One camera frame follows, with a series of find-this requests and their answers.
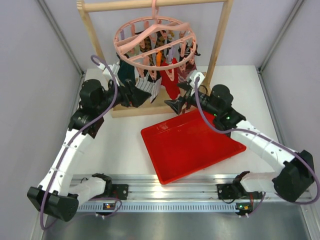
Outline maroon striped beige sock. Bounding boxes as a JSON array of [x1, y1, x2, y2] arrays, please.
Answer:
[[176, 58, 198, 115]]

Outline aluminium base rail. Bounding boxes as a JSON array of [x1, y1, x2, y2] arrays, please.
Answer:
[[41, 173, 312, 213]]

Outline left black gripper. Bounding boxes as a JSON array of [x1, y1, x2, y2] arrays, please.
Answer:
[[96, 77, 151, 114]]

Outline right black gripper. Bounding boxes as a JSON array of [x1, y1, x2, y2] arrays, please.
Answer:
[[165, 81, 220, 117]]

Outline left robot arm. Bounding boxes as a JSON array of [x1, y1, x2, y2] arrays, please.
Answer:
[[27, 79, 151, 222]]

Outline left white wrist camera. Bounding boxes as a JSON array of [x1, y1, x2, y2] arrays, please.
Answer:
[[97, 61, 120, 81]]

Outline pink round clip hanger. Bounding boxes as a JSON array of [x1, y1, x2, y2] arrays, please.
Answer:
[[113, 0, 197, 79]]

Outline wooden hanger rack frame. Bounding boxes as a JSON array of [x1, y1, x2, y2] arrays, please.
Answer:
[[76, 0, 233, 118]]

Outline red santa sock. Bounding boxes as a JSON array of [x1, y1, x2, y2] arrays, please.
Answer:
[[160, 68, 180, 100]]

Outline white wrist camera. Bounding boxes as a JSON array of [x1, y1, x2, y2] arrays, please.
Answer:
[[97, 61, 120, 81], [188, 70, 205, 96]]

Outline black yellow argyle sock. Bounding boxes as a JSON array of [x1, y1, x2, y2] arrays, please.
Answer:
[[139, 30, 175, 66]]

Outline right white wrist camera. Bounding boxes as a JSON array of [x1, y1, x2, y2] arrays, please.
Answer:
[[188, 70, 205, 96]]

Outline red plastic tray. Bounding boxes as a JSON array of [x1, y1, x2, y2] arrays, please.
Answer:
[[140, 109, 246, 185]]

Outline black white striped sock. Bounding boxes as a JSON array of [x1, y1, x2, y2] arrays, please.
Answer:
[[178, 42, 201, 60]]

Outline dark green sock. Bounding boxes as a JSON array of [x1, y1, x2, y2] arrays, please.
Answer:
[[117, 59, 136, 85]]

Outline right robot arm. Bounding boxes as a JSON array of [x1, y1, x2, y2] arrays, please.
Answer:
[[165, 82, 320, 203]]

